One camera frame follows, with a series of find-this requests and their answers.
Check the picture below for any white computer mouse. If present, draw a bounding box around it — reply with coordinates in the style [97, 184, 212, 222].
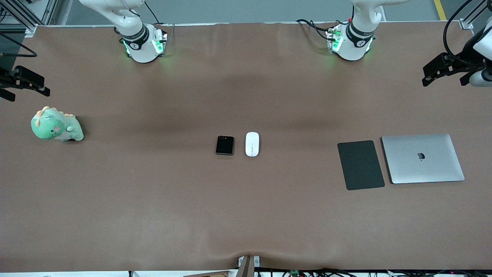
[245, 132, 260, 157]

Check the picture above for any black flip phone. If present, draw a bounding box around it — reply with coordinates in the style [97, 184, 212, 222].
[216, 135, 234, 156]

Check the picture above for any black mouse pad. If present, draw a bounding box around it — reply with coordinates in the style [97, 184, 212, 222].
[337, 140, 386, 191]

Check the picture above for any green dinosaur plush toy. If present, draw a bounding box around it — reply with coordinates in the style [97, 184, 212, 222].
[31, 106, 85, 142]

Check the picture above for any silver closed laptop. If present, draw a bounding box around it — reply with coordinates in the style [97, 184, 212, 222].
[381, 133, 465, 184]

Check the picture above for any brown table cover mat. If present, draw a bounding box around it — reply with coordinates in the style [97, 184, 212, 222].
[0, 21, 492, 273]

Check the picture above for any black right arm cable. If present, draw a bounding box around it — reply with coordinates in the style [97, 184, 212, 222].
[0, 32, 38, 58]

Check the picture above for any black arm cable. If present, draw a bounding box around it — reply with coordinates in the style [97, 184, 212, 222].
[0, 32, 38, 58]
[443, 0, 479, 64]

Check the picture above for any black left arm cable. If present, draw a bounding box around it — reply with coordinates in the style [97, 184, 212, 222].
[443, 0, 479, 64]

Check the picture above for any aluminium frame profile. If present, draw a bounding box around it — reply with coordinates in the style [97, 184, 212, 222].
[0, 0, 59, 33]
[459, 0, 492, 30]

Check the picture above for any black base cable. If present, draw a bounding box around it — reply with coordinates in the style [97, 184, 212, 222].
[144, 0, 170, 28]
[296, 18, 339, 41]

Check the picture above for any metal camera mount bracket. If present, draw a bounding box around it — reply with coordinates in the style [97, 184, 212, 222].
[238, 255, 261, 277]

